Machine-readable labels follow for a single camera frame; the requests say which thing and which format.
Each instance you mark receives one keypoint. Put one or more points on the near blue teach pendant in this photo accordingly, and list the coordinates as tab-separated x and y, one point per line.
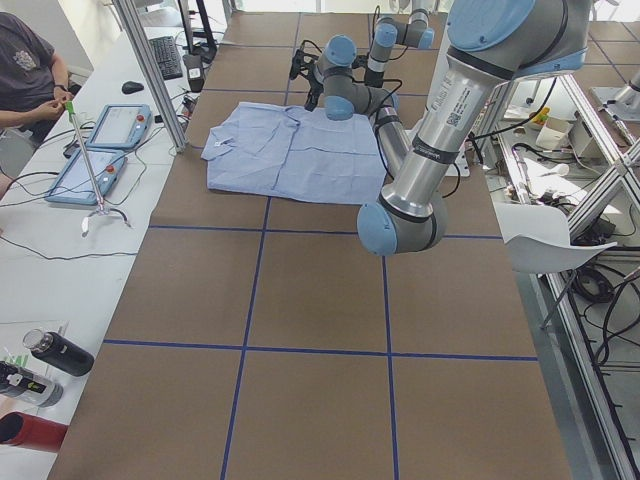
73	186

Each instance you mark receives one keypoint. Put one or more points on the black computer mouse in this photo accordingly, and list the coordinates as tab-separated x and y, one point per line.
130	87

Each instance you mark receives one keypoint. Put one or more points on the blue teach pendant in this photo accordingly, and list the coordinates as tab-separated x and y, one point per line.
73	186
120	126

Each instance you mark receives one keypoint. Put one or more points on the black water bottle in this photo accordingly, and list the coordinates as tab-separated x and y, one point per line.
57	351

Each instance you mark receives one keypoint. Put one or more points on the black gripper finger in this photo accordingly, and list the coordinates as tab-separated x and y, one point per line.
312	100

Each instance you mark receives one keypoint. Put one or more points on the seated person grey shirt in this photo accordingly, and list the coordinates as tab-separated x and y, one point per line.
35	81

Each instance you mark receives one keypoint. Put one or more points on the grey labelled bottle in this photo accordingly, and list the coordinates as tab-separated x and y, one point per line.
27	386

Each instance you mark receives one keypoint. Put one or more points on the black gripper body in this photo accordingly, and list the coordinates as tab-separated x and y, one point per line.
313	86

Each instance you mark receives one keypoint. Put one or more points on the light blue striped shirt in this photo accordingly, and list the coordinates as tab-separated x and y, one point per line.
289	152

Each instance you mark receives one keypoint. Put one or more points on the metal reach grabber stick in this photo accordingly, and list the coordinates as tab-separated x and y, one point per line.
101	208

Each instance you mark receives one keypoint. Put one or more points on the black keyboard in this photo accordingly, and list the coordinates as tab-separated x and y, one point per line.
167	57

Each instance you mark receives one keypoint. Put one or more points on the far blue teach pendant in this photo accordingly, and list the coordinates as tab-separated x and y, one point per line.
120	126

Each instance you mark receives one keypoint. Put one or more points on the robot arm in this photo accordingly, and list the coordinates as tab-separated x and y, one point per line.
351	83
490	43

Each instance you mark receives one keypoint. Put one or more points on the red bottle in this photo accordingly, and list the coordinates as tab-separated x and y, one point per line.
32	432

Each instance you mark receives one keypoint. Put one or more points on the grey aluminium frame post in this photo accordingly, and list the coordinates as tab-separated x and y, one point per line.
151	71

